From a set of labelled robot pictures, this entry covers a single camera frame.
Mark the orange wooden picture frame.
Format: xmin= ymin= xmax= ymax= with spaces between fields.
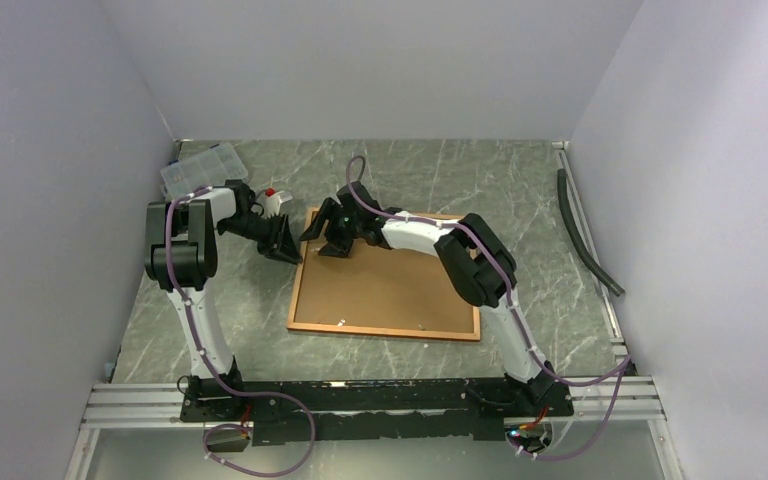
xmin=286 ymin=206 xmax=482 ymax=343

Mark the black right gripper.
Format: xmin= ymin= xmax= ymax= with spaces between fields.
xmin=299 ymin=198 xmax=363 ymax=259

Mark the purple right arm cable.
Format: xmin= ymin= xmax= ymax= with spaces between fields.
xmin=345 ymin=155 xmax=634 ymax=463

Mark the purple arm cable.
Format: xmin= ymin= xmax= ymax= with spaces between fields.
xmin=345 ymin=155 xmax=634 ymax=463
xmin=165 ymin=185 xmax=320 ymax=479

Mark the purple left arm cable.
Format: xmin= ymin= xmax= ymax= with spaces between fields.
xmin=165 ymin=185 xmax=320 ymax=479

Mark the clear plastic compartment box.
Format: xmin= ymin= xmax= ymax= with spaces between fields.
xmin=160 ymin=142 xmax=249 ymax=200

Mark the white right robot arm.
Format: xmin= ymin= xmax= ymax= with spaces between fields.
xmin=300 ymin=181 xmax=572 ymax=415

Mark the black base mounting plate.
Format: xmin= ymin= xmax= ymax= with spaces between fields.
xmin=180 ymin=376 xmax=574 ymax=446

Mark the aluminium rail frame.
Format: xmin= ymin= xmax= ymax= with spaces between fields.
xmin=83 ymin=140 xmax=681 ymax=479

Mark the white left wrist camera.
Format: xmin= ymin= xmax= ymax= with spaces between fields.
xmin=256 ymin=187 xmax=294 ymax=218

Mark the brown cardboard backing board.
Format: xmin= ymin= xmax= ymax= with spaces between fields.
xmin=294 ymin=213 xmax=475 ymax=335

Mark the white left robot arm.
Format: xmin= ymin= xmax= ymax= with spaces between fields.
xmin=144 ymin=179 xmax=302 ymax=420

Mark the black foam hose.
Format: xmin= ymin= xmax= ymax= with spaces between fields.
xmin=556 ymin=168 xmax=626 ymax=297

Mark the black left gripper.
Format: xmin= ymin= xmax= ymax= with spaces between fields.
xmin=219 ymin=212 xmax=303 ymax=265

